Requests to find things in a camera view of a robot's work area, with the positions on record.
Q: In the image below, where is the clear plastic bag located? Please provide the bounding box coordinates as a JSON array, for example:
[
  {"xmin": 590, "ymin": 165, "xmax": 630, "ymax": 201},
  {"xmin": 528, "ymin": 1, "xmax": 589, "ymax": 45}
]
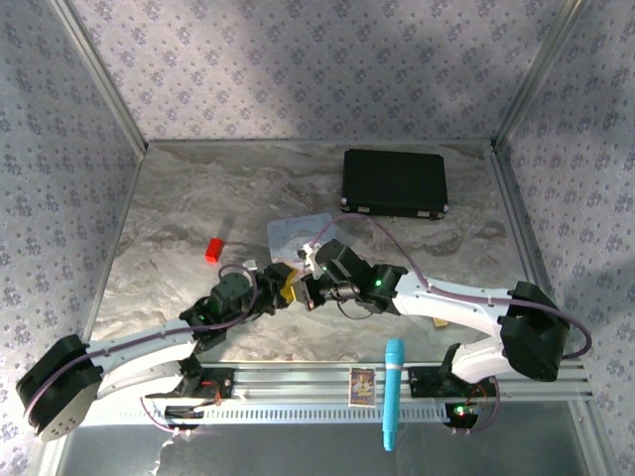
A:
[{"xmin": 266, "ymin": 212, "xmax": 334, "ymax": 264}]

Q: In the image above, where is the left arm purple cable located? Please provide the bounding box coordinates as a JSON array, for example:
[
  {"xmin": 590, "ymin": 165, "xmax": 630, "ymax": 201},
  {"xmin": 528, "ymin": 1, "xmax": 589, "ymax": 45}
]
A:
[{"xmin": 24, "ymin": 262, "xmax": 259, "ymax": 422}]

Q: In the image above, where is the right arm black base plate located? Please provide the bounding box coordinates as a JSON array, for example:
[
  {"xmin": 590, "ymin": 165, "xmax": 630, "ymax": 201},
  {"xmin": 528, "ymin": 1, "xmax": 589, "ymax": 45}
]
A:
[{"xmin": 408, "ymin": 366, "xmax": 498, "ymax": 399}]

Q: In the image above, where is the printed playing card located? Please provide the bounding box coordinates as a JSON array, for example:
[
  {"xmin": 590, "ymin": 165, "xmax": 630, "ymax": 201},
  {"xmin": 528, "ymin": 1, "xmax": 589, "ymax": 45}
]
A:
[{"xmin": 348, "ymin": 367, "xmax": 375, "ymax": 408}]

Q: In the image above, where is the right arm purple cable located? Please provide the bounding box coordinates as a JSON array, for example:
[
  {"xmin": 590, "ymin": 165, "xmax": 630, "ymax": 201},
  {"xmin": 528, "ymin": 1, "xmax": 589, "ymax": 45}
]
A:
[{"xmin": 310, "ymin": 212, "xmax": 594, "ymax": 361}]

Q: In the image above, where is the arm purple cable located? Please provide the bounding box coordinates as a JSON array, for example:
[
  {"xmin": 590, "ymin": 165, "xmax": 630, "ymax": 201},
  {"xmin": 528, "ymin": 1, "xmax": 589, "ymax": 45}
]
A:
[
  {"xmin": 24, "ymin": 262, "xmax": 259, "ymax": 422},
  {"xmin": 310, "ymin": 212, "xmax": 594, "ymax": 361}
]

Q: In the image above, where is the thin black cable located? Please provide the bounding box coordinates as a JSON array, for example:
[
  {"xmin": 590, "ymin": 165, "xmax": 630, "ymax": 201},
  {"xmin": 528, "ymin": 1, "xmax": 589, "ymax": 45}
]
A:
[{"xmin": 334, "ymin": 295, "xmax": 378, "ymax": 321}]

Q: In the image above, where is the aluminium frame post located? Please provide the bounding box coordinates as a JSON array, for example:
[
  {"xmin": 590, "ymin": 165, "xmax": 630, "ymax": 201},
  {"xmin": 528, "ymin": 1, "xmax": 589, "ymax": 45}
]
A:
[
  {"xmin": 490, "ymin": 0, "xmax": 589, "ymax": 150},
  {"xmin": 47, "ymin": 0, "xmax": 150, "ymax": 153}
]

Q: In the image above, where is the blue toy microphone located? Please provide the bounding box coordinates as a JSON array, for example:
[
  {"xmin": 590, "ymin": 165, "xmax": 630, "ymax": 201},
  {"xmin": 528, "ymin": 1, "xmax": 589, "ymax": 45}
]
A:
[{"xmin": 381, "ymin": 338, "xmax": 405, "ymax": 452}]

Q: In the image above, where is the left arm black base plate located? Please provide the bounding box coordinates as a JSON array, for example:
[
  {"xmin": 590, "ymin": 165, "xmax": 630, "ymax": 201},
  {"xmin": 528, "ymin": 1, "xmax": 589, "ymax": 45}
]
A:
[{"xmin": 176, "ymin": 367, "xmax": 234, "ymax": 401}]

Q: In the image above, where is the black hard case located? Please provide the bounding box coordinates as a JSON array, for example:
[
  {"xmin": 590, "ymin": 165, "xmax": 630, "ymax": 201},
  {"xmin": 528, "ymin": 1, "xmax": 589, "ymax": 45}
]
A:
[{"xmin": 340, "ymin": 149, "xmax": 450, "ymax": 219}]

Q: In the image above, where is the white slotted cable duct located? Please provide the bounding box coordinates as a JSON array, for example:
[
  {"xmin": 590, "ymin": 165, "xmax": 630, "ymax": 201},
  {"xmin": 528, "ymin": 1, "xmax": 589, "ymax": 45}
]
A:
[{"xmin": 148, "ymin": 405, "xmax": 460, "ymax": 425}]

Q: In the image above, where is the aluminium mounting rail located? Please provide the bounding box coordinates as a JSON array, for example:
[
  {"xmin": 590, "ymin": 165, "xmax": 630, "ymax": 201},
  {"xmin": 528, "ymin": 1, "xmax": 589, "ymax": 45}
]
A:
[{"xmin": 148, "ymin": 361, "xmax": 594, "ymax": 402}]

